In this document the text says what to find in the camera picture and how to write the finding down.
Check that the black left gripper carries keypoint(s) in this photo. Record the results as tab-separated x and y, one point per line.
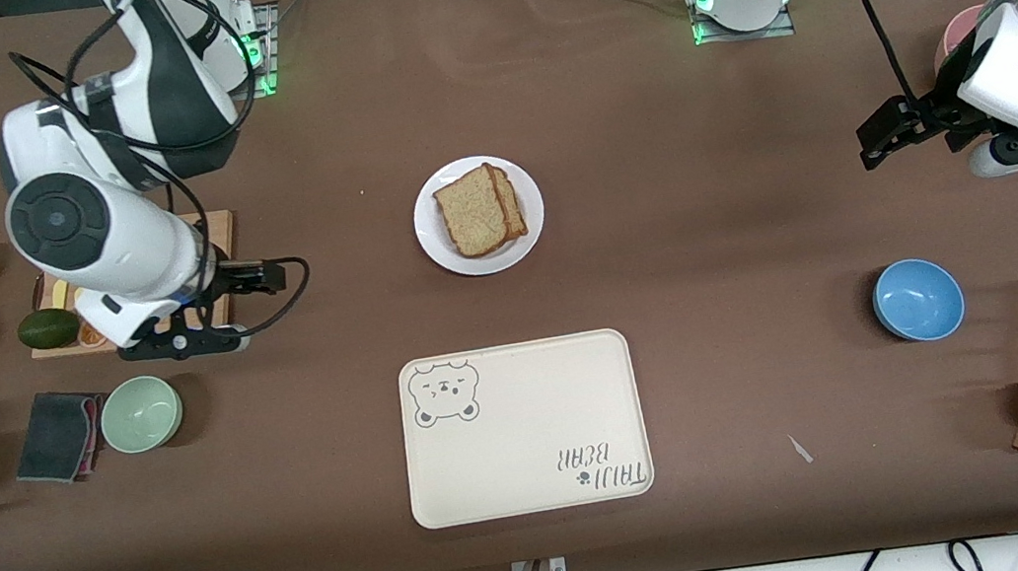
936	117

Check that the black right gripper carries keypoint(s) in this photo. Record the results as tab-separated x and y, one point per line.
221	278

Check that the brown bread slice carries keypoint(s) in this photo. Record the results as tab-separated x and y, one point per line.
512	200
471	213

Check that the white round plate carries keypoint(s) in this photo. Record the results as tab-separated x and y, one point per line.
486	264

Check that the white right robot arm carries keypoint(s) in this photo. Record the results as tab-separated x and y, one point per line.
93	234

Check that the wooden cutting board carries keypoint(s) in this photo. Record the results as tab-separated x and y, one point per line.
218	237

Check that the pink bowl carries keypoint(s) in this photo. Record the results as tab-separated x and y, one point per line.
957	33

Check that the blue bowl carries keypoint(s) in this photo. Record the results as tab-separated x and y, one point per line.
917	300

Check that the pale green bowl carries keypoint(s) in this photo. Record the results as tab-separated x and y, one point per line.
141	414

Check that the orange slice toy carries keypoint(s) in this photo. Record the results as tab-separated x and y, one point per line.
90	336

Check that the yellow plastic knife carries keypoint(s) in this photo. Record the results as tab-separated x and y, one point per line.
60	294

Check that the pink cloth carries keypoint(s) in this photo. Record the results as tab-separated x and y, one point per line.
97	423

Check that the dark green avocado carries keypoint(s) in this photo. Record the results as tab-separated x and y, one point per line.
47	328

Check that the grey folded cloth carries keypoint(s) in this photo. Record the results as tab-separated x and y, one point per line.
52	434

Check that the cream bear print tray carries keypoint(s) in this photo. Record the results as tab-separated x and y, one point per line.
530	432

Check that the grey paper scrap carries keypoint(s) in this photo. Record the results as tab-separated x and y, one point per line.
799	448

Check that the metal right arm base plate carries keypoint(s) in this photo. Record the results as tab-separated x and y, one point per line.
268	55

